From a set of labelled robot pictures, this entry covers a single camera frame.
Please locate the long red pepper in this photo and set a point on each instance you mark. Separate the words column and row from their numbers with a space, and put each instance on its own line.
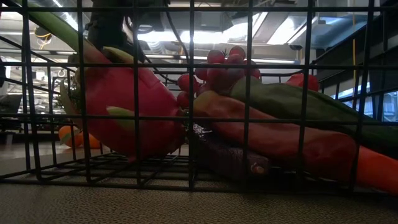
column 280, row 137

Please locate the large ventilation duct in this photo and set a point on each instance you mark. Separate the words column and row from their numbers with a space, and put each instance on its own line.
column 335, row 31

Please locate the red grape bunch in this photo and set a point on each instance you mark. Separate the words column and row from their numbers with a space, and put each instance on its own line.
column 217, row 74

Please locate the tangerine cluster with leaves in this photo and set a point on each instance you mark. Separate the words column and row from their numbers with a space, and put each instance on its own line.
column 70, row 137

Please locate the dark green pepper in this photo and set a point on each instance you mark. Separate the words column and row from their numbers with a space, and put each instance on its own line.
column 295, row 99

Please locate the red bell pepper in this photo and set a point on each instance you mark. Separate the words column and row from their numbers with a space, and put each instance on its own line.
column 298, row 81

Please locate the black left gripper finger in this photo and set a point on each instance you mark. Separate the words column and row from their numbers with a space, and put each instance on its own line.
column 135, row 45
column 105, row 32

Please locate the pink dragon fruit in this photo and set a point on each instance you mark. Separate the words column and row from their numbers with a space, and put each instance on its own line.
column 118, row 99

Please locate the long ceiling light fixture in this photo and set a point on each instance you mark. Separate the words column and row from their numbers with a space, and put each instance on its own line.
column 273, row 61

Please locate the black aluminium table frame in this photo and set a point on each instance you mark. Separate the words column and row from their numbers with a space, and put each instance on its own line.
column 37, row 137

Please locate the round grey mat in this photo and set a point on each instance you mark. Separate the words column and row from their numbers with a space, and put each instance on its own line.
column 199, row 208

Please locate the orange carrot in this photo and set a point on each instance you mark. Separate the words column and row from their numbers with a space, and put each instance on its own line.
column 379, row 171

